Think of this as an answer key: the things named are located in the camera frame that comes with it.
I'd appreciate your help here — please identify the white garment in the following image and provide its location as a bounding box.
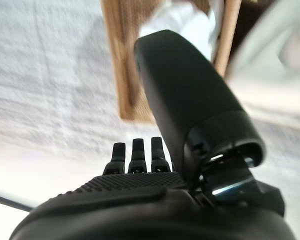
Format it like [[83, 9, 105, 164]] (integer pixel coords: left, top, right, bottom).
[[138, 0, 222, 60]]

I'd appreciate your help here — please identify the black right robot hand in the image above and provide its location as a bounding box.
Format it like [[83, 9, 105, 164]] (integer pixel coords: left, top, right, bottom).
[[9, 29, 299, 240]]

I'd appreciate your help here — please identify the brown wicker basket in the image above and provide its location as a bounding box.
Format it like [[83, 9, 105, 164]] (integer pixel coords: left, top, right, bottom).
[[99, 0, 243, 122]]

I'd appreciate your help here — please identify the grey area rug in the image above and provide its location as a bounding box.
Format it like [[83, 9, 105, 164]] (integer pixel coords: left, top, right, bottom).
[[0, 0, 300, 191]]

